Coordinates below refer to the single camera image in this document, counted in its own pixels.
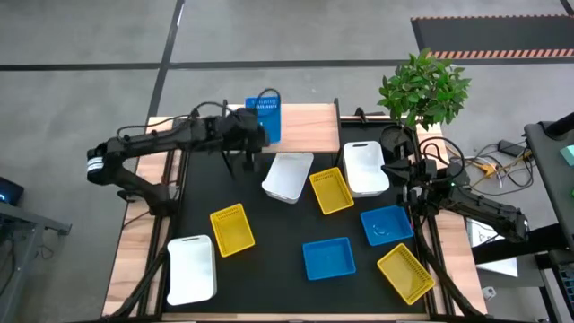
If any wooden shelf with black legs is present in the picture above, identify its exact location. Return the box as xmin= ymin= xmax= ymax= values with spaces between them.
xmin=222 ymin=98 xmax=343 ymax=179

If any white cardboard box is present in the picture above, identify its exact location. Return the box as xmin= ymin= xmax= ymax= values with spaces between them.
xmin=465 ymin=219 xmax=519 ymax=278

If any dark grey desk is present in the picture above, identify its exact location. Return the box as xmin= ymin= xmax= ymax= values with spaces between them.
xmin=523 ymin=119 xmax=574 ymax=252

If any yellow plastic basket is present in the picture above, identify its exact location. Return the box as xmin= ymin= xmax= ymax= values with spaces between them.
xmin=209 ymin=202 xmax=257 ymax=258
xmin=309 ymin=166 xmax=355 ymax=216
xmin=376 ymin=242 xmax=437 ymax=307

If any grey metal desk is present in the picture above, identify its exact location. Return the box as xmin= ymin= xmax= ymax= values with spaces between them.
xmin=0 ymin=201 xmax=73 ymax=323

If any green leafy plant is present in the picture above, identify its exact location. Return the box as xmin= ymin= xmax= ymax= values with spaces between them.
xmin=377 ymin=48 xmax=473 ymax=132

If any blue plastic basket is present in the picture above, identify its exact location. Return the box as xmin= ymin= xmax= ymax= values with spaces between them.
xmin=244 ymin=95 xmax=283 ymax=144
xmin=360 ymin=204 xmax=415 ymax=248
xmin=301 ymin=236 xmax=358 ymax=282

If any black aluminium table frame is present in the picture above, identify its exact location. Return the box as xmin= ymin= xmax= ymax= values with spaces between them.
xmin=102 ymin=107 xmax=490 ymax=323

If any black device with blue light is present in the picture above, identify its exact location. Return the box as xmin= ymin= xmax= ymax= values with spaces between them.
xmin=0 ymin=176 xmax=24 ymax=206

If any white plastic basket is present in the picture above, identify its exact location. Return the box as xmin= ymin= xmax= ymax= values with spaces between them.
xmin=342 ymin=140 xmax=391 ymax=199
xmin=166 ymin=233 xmax=218 ymax=307
xmin=261 ymin=151 xmax=315 ymax=205

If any black power adapter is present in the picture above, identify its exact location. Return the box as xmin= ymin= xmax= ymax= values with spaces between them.
xmin=497 ymin=139 xmax=524 ymax=157

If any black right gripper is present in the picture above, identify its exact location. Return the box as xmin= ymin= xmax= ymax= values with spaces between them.
xmin=380 ymin=157 xmax=439 ymax=205

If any black hazard-striped floor mat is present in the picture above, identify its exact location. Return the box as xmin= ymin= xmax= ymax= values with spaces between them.
xmin=411 ymin=14 xmax=574 ymax=62

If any black table mat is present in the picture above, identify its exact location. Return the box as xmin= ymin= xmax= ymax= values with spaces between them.
xmin=163 ymin=117 xmax=427 ymax=315

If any black plant pot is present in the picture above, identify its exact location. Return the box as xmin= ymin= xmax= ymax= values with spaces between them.
xmin=379 ymin=124 xmax=416 ymax=163

